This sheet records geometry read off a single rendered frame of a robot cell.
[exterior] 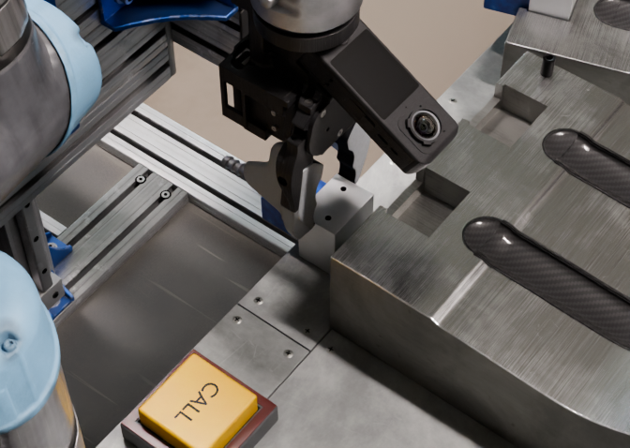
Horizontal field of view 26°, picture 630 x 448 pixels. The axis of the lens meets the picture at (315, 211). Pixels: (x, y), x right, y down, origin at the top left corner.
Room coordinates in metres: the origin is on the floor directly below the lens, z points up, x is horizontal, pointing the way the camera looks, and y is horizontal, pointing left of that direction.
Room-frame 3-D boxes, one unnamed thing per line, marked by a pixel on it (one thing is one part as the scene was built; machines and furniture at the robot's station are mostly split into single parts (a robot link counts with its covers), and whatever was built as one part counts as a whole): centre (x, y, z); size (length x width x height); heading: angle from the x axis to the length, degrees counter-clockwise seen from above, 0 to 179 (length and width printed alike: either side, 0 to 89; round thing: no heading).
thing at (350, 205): (0.68, 0.02, 0.83); 0.13 x 0.05 x 0.05; 53
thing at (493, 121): (0.71, -0.15, 0.87); 0.05 x 0.05 x 0.04; 52
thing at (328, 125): (0.67, 0.01, 0.99); 0.09 x 0.08 x 0.12; 52
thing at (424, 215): (0.63, -0.08, 0.87); 0.05 x 0.05 x 0.04; 52
